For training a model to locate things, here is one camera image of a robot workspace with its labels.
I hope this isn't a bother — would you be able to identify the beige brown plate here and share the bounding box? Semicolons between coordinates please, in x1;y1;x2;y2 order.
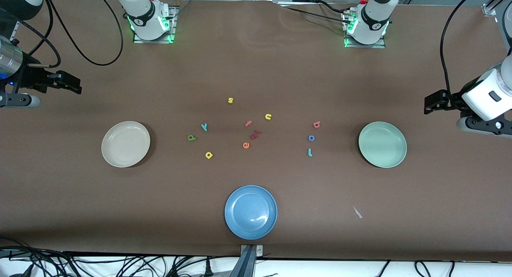
101;121;151;168

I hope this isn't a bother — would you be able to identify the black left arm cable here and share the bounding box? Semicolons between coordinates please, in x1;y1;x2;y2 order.
439;0;482;96

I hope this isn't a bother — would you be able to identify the green plate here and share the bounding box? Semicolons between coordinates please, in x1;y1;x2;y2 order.
358;122;408;168

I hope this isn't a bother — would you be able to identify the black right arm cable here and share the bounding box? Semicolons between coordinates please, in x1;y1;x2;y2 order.
16;0;124;68

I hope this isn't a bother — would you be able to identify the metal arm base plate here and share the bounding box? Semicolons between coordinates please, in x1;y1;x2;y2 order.
344;9;386;49
133;5;176;44

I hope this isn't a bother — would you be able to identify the grey metal mounting post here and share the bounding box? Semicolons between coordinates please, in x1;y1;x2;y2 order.
230;244;264;277

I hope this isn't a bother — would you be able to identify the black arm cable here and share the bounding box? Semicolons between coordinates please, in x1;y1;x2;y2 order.
439;0;482;96
16;0;124;68

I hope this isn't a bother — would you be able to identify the aluminium frame rail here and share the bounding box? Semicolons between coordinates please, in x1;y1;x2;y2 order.
0;21;20;42
482;0;512;17

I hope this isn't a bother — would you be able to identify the black base cable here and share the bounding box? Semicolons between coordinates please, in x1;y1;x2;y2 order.
280;4;352;26
318;0;352;16

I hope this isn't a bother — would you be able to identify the blue plate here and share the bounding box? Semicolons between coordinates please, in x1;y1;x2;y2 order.
224;185;278;241

